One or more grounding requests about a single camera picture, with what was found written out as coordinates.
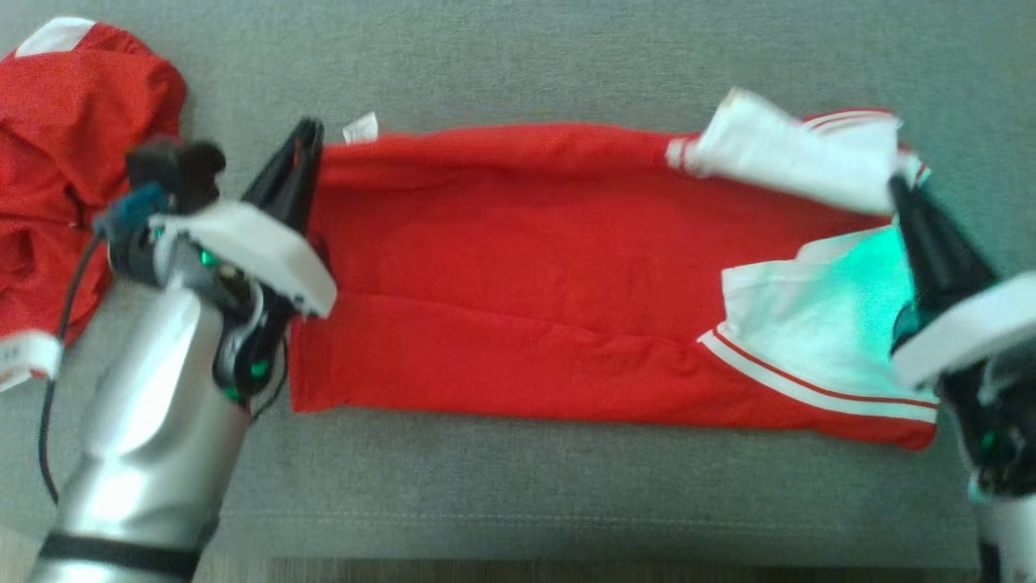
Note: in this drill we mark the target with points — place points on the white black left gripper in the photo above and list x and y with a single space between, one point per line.
259 247

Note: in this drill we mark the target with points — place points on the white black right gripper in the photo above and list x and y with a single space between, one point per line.
971 324

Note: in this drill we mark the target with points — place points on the red shorts white band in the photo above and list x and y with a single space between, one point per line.
73 121

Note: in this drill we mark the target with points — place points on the red shirt white sleeves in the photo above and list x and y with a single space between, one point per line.
526 243

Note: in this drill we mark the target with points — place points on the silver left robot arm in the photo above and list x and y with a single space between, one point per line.
154 421

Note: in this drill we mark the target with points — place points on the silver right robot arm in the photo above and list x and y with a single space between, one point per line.
1008 526

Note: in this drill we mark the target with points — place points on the grey sofa seat cushion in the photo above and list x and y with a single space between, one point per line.
526 502

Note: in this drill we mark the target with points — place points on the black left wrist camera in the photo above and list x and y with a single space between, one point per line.
174 166

